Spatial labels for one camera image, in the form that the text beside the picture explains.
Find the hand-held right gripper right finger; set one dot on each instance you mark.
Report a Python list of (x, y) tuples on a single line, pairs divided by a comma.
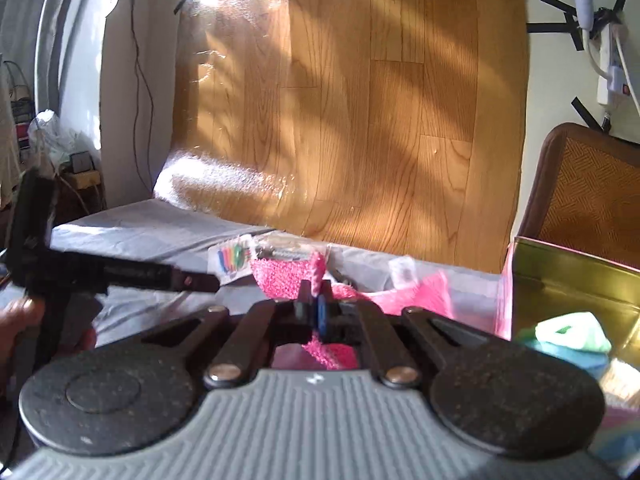
[(326, 317)]

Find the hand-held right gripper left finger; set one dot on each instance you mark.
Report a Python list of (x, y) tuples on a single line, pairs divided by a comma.
[(304, 310)]

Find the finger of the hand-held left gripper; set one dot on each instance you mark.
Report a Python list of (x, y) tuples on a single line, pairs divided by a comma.
[(192, 281)]

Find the pink fluffy towel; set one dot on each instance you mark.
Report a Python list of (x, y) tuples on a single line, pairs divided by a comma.
[(285, 275)]

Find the pink tin box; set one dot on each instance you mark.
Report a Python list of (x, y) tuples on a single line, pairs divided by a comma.
[(565, 280)]

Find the person's left hand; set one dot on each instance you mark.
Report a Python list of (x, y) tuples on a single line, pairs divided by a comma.
[(20, 316)]

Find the clear packet of colourful pieces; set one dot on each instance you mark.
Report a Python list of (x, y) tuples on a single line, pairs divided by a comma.
[(232, 260)]

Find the clear packet of grey pieces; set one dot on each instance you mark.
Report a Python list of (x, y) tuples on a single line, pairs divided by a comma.
[(280, 251)]

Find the grey striped bedsheet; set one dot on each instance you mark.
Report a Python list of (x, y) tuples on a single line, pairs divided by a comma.
[(150, 230)]

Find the small white packet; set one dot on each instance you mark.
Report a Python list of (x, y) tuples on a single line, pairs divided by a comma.
[(402, 272)]

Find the small grey box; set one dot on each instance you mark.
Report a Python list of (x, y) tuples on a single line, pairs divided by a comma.
[(81, 162)]

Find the clear plastic bag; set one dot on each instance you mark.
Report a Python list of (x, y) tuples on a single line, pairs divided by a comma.
[(52, 132)]

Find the wood pattern vinyl sheet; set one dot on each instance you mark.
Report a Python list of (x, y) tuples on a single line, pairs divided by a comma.
[(350, 110)]

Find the light blue cloth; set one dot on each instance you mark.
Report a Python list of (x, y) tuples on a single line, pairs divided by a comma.
[(570, 360)]

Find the brown woven board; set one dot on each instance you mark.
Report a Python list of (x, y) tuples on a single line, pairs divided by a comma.
[(590, 195)]

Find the white power strip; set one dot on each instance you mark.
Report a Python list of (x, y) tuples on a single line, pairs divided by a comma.
[(607, 75)]

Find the crossed black tape strips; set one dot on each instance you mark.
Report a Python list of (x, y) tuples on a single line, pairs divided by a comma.
[(565, 27)]

